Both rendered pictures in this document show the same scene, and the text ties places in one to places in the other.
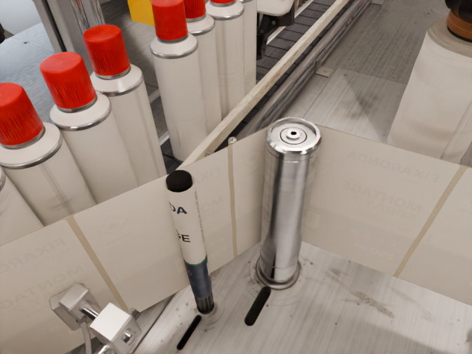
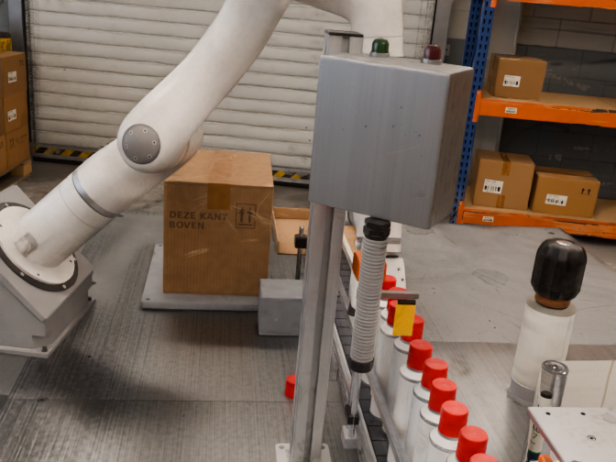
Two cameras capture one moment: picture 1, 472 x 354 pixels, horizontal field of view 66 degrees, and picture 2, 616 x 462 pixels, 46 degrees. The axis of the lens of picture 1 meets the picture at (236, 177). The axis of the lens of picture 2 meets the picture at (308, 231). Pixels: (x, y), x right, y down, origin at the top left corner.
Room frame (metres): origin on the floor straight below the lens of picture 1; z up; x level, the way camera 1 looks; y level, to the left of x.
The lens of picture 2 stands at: (-0.28, 0.83, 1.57)
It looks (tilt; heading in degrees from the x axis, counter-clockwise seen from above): 20 degrees down; 320
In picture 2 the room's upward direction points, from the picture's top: 5 degrees clockwise
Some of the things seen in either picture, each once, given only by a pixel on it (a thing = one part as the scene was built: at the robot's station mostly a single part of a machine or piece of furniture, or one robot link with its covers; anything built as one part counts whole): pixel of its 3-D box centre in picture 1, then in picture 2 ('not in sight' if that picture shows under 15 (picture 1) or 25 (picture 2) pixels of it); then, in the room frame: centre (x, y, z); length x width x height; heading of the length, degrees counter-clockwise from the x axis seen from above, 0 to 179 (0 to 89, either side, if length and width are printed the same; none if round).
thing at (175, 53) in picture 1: (180, 89); (405, 377); (0.37, 0.06, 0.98); 0.05 x 0.05 x 0.20
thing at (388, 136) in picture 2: not in sight; (389, 136); (0.36, 0.18, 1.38); 0.17 x 0.10 x 0.19; 23
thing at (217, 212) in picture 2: not in sight; (219, 219); (1.13, -0.06, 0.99); 0.30 x 0.24 x 0.27; 147
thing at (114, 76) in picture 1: (130, 124); (412, 406); (0.31, 0.11, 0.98); 0.05 x 0.05 x 0.20
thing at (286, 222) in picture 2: not in sight; (317, 230); (1.25, -0.48, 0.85); 0.30 x 0.26 x 0.04; 148
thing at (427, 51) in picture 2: not in sight; (432, 53); (0.33, 0.14, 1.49); 0.03 x 0.03 x 0.02
